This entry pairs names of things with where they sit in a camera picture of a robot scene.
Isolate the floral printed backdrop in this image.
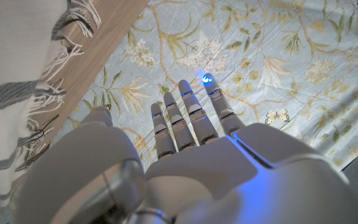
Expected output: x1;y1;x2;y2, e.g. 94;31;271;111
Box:
0;0;358;224

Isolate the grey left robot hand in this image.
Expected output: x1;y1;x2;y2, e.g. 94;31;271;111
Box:
12;73;358;224

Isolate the beige plaid scarf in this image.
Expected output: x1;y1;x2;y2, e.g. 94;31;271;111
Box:
0;0;102;208

